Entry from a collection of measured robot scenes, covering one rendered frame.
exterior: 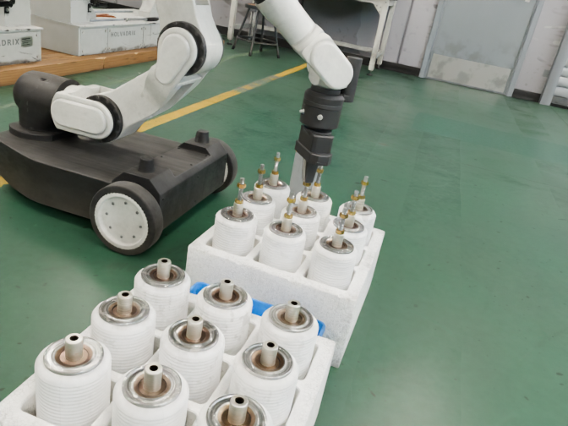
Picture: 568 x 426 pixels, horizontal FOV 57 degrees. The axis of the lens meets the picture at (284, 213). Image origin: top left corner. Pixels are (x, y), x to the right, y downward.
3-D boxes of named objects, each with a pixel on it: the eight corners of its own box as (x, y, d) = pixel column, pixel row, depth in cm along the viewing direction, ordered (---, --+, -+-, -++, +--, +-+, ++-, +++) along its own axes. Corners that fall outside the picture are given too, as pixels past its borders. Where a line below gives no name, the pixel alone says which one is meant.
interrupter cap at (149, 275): (132, 281, 88) (132, 277, 88) (155, 261, 95) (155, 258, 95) (172, 294, 87) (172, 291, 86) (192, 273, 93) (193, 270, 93)
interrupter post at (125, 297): (112, 314, 79) (113, 296, 78) (122, 305, 82) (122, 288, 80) (127, 319, 79) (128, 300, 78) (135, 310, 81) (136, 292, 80)
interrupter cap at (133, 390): (109, 396, 65) (109, 392, 64) (142, 360, 71) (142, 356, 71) (163, 418, 63) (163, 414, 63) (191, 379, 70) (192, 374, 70)
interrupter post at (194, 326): (182, 338, 77) (184, 320, 76) (189, 330, 79) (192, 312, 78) (197, 343, 76) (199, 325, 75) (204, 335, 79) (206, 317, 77)
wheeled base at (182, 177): (-41, 188, 155) (-51, 76, 141) (73, 147, 201) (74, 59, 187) (150, 249, 142) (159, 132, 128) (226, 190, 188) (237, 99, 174)
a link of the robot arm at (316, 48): (336, 96, 109) (297, 48, 102) (322, 87, 117) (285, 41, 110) (360, 75, 108) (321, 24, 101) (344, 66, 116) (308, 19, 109)
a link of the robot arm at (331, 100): (310, 110, 110) (320, 54, 105) (295, 96, 119) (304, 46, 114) (358, 115, 114) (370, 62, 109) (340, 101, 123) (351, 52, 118)
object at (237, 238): (254, 288, 125) (266, 221, 118) (220, 297, 119) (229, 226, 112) (234, 268, 132) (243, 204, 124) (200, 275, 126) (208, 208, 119)
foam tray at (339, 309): (180, 311, 123) (188, 245, 116) (244, 246, 158) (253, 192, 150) (338, 368, 114) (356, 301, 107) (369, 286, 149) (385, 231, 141)
